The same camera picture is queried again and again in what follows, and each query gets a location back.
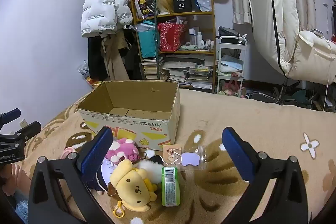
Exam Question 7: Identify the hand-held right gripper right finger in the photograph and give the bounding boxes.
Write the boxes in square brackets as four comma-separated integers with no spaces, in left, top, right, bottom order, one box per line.
[222,127,309,224]

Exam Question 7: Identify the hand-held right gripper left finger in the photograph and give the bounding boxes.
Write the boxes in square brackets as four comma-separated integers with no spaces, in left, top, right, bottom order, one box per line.
[28,126,114,224]

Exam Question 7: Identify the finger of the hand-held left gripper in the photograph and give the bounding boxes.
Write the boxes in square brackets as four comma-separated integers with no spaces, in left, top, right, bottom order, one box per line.
[0,108,21,125]
[0,121,42,147]

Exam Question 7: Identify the purple dressed plush doll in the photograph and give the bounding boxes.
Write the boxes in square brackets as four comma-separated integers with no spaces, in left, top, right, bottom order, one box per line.
[88,158,118,195]

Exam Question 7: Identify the pink plush bear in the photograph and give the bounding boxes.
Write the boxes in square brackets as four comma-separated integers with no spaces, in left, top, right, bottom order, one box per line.
[106,138,141,164]

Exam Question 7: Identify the cardboard box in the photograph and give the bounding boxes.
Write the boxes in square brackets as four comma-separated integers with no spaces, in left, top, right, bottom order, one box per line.
[77,80,181,151]

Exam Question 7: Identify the yellow dog plush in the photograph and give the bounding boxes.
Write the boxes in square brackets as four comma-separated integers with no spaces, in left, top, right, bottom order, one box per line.
[107,160,158,216]

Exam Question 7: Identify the black white panda plush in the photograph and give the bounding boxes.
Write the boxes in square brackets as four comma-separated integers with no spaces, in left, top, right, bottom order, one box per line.
[138,149,164,184]

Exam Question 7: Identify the bear print tag card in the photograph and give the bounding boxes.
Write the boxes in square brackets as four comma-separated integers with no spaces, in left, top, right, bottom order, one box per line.
[162,144,183,165]

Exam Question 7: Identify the person's left hand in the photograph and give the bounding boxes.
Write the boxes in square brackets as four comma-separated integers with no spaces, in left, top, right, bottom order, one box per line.
[0,162,30,197]

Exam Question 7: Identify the pink striped lollipop toy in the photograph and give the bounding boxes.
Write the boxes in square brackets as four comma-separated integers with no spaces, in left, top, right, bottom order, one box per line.
[60,147,79,160]

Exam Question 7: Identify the beige brown plush rug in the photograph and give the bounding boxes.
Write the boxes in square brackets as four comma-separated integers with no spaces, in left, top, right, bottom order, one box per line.
[21,88,336,224]

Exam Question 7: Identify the person's blue clothing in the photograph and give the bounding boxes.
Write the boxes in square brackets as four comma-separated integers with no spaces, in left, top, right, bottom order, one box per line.
[14,191,29,223]

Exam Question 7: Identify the pink plush toy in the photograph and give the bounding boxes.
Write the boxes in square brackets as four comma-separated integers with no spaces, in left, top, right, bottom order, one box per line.
[219,80,246,97]

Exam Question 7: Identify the red yellow packets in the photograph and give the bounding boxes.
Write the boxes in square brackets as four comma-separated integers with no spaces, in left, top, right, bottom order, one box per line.
[87,76,105,88]

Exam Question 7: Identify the green packet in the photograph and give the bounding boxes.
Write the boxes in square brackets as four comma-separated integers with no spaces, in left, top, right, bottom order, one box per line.
[161,166,181,207]

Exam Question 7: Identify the patterned plastic bag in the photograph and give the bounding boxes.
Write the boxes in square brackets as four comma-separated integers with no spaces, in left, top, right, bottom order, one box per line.
[77,60,91,80]

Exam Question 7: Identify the pile of books and papers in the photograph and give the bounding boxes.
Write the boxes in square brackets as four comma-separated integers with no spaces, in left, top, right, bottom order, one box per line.
[164,55,214,90]

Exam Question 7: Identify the beige coat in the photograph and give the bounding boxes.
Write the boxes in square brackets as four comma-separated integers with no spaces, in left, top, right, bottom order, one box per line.
[101,34,130,81]

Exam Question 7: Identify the black coat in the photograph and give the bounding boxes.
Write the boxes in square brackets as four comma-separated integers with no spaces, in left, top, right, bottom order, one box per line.
[88,27,142,80]

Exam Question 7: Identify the stack of books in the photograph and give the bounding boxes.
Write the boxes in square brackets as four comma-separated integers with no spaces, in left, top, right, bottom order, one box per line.
[141,57,168,81]

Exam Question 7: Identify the white cart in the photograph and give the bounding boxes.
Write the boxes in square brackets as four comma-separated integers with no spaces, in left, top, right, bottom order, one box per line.
[216,35,248,94]

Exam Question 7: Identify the teal bag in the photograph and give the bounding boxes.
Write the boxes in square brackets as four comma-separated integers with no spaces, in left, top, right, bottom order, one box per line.
[136,21,160,59]

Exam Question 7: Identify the row of cosmetic bottles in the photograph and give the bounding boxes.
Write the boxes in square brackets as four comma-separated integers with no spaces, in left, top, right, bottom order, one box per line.
[188,27,215,51]

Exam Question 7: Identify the black bag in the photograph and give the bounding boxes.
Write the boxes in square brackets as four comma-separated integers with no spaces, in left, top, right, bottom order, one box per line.
[218,26,247,45]

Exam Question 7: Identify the cream pillow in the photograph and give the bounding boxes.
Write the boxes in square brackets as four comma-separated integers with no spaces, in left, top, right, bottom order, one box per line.
[289,30,336,85]

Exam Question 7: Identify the green pole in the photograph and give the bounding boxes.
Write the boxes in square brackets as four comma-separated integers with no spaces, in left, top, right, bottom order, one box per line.
[153,0,161,80]

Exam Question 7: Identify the red patterned bag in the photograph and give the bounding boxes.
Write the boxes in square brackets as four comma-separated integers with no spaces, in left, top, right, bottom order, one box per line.
[157,22,187,52]

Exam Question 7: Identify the white puffer jacket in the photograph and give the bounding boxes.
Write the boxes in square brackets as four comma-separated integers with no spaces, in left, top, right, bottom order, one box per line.
[80,0,133,38]

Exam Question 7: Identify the wooden shelf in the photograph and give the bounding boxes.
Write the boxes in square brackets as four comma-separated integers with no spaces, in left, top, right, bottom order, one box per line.
[130,0,217,93]

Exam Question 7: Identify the cream duvet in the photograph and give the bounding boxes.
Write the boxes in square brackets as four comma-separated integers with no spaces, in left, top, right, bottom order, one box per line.
[244,0,301,77]

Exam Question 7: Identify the printed tote bag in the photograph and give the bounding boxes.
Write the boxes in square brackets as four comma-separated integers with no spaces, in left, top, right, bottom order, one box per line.
[133,0,155,19]

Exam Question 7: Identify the black box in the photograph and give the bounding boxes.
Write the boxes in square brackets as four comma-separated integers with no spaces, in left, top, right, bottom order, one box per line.
[172,0,194,14]

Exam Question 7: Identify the dark screen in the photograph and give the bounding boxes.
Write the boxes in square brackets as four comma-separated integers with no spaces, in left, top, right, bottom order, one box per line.
[331,5,336,43]

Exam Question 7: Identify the blonde wig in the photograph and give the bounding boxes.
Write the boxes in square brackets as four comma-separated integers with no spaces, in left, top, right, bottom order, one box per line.
[155,0,176,15]

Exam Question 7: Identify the purple eye mask keychain pouch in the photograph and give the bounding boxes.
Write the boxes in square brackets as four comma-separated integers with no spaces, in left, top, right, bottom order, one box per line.
[181,145,208,169]

